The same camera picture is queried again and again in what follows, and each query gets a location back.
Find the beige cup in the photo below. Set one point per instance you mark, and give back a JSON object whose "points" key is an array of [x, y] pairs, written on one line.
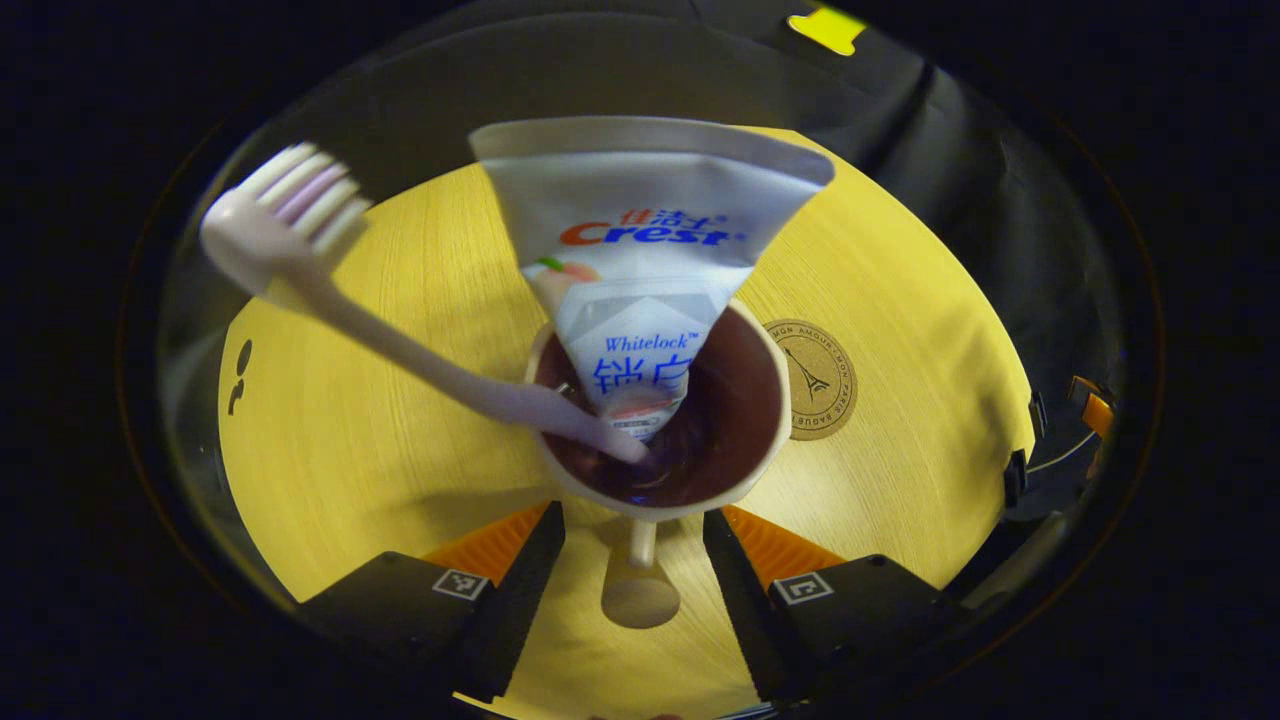
{"points": [[725, 440]]}

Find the round cork coaster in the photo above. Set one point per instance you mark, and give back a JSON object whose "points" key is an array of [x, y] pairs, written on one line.
{"points": [[825, 380]]}

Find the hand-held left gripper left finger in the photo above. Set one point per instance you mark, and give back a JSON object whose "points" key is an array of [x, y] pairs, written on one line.
{"points": [[525, 590]]}

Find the wooden desktop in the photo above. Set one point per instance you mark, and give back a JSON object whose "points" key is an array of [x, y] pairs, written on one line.
{"points": [[400, 460]]}

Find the black desk edge clamp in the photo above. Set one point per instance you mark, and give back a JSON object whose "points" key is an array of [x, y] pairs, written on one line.
{"points": [[1015, 478]]}

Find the black backdrop cloth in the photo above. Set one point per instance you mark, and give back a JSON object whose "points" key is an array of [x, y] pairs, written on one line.
{"points": [[400, 90]]}

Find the white toothpaste tube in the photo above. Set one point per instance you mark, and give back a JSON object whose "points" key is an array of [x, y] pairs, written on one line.
{"points": [[640, 260]]}

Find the pink toothbrush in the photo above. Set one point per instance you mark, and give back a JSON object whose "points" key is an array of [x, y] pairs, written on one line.
{"points": [[420, 355]]}

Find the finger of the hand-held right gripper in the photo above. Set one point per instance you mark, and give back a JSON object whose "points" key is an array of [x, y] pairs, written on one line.
{"points": [[1095, 410]]}

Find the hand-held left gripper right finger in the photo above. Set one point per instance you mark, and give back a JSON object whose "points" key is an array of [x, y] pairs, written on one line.
{"points": [[740, 600]]}

